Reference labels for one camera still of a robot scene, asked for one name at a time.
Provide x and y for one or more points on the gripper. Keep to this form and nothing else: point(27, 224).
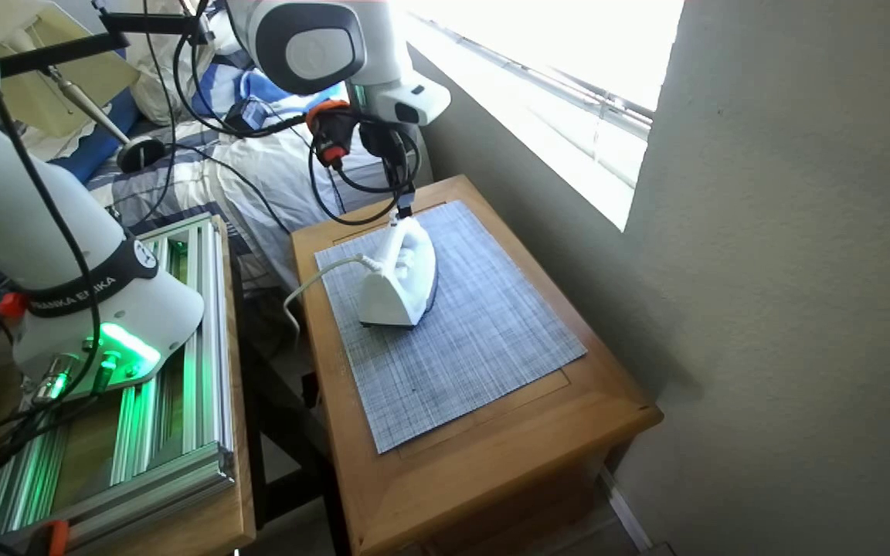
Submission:
point(396, 158)

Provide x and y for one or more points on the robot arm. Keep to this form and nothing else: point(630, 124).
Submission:
point(43, 208)

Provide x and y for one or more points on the white clothes iron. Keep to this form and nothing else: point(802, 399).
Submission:
point(406, 278)

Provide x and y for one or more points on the window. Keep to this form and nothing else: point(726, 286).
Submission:
point(568, 69)

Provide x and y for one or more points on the grey woven placemat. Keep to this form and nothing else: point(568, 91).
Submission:
point(484, 332)

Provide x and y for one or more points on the lamp with beige shade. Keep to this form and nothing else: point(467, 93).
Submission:
point(82, 85)

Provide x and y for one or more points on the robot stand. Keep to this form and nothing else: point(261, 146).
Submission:
point(182, 494)

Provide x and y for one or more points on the orange clamp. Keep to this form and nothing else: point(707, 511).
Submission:
point(58, 537)

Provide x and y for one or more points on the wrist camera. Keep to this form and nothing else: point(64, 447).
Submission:
point(331, 131)

